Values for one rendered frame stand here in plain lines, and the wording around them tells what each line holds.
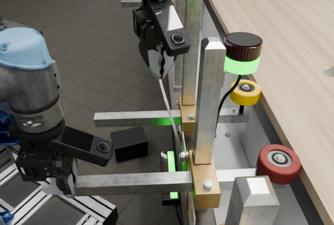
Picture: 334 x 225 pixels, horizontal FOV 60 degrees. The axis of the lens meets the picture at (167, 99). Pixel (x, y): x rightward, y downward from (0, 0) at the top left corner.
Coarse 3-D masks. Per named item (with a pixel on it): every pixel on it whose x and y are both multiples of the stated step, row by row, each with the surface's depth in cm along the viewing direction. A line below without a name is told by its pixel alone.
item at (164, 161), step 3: (162, 153) 86; (165, 153) 86; (162, 156) 85; (165, 156) 85; (162, 159) 84; (165, 159) 84; (162, 162) 83; (165, 162) 83; (162, 165) 82; (165, 165) 82; (162, 168) 81; (165, 168) 81; (162, 171) 80; (165, 171) 80; (168, 192) 75; (165, 195) 74; (168, 195) 74; (165, 198) 74
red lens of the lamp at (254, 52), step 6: (258, 36) 47; (228, 42) 45; (228, 48) 45; (234, 48) 44; (240, 48) 44; (246, 48) 44; (252, 48) 44; (258, 48) 44; (228, 54) 46; (234, 54) 45; (240, 54) 44; (246, 54) 44; (252, 54) 44; (258, 54) 45; (240, 60) 45; (246, 60) 45
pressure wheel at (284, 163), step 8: (264, 152) 59; (272, 152) 59; (280, 152) 59; (288, 152) 59; (264, 160) 57; (272, 160) 57; (280, 160) 57; (288, 160) 57; (296, 160) 57; (264, 168) 56; (272, 168) 55; (280, 168) 55; (288, 168) 55; (296, 168) 55; (272, 176) 56; (280, 176) 55; (288, 176) 55; (296, 176) 57; (280, 184) 56
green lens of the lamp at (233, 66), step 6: (228, 60) 46; (258, 60) 46; (228, 66) 47; (234, 66) 46; (240, 66) 46; (246, 66) 46; (252, 66) 46; (234, 72) 47; (240, 72) 46; (246, 72) 46; (252, 72) 47
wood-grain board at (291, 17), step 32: (224, 0) 136; (256, 0) 136; (288, 0) 136; (320, 0) 136; (256, 32) 107; (288, 32) 107; (320, 32) 107; (288, 64) 89; (320, 64) 89; (288, 96) 75; (320, 96) 75; (288, 128) 65; (320, 128) 65; (320, 160) 58; (320, 192) 52
